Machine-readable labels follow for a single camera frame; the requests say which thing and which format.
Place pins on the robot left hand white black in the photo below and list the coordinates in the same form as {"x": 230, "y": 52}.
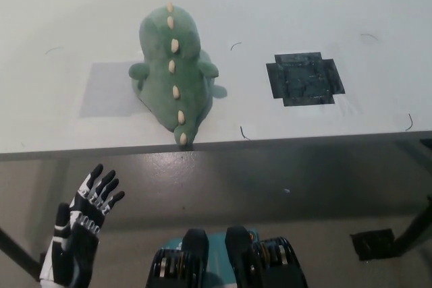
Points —
{"x": 77, "y": 230}

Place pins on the black table leg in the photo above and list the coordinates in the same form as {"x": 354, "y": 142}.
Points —
{"x": 20, "y": 254}
{"x": 413, "y": 229}

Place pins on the black tape square patch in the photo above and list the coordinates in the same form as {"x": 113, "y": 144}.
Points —
{"x": 305, "y": 80}

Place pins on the grey translucent tape patch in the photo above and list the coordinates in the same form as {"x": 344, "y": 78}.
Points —
{"x": 108, "y": 90}

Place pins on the green plush dinosaur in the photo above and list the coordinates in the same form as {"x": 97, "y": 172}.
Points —
{"x": 175, "y": 82}

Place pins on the robot body black teal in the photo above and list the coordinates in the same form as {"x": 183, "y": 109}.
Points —
{"x": 236, "y": 262}

